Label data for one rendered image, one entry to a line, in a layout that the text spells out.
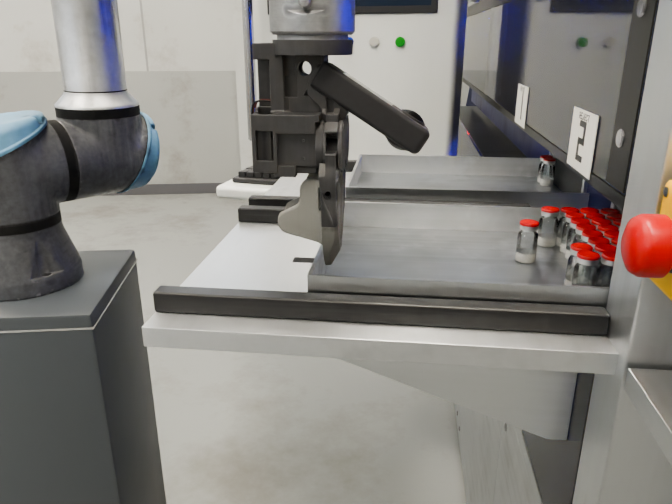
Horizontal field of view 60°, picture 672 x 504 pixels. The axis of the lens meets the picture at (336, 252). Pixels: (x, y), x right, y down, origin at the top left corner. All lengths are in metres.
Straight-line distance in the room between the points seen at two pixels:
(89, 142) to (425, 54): 0.80
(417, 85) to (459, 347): 0.98
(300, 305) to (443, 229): 0.31
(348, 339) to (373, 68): 1.01
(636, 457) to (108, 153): 0.73
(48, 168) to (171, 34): 3.71
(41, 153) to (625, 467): 0.75
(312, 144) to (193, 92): 4.01
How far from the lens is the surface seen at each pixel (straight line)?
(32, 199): 0.87
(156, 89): 4.57
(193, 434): 1.89
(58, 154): 0.88
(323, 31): 0.52
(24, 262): 0.88
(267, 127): 0.53
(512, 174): 1.13
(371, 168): 1.11
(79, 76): 0.91
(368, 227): 0.78
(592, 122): 0.62
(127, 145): 0.91
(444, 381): 0.62
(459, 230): 0.78
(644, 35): 0.53
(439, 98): 1.41
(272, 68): 0.54
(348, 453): 1.78
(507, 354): 0.51
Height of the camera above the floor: 1.12
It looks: 20 degrees down
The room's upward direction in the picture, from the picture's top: straight up
